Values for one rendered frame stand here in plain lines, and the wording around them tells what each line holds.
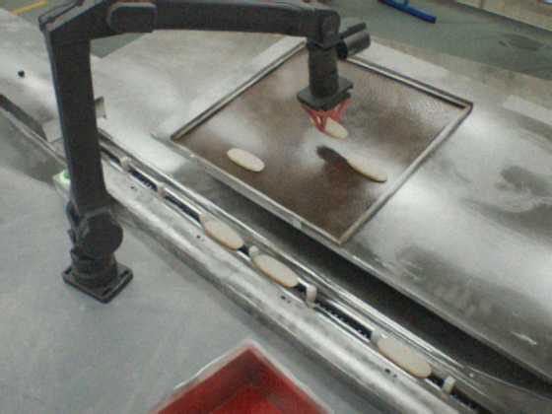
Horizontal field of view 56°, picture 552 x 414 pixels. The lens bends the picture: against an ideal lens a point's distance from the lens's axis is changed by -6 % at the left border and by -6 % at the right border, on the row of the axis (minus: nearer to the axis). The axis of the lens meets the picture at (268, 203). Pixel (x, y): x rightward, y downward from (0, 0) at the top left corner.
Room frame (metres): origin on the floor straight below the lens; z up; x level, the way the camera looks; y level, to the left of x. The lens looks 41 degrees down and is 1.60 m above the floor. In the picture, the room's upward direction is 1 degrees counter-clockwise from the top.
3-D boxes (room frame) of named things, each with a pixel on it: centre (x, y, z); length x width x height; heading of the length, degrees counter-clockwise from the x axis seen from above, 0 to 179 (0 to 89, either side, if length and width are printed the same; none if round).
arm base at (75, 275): (0.69, 0.33, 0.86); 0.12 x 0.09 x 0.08; 59
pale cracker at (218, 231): (0.78, 0.09, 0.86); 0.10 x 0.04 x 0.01; 46
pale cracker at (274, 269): (0.68, -0.01, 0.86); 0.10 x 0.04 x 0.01; 46
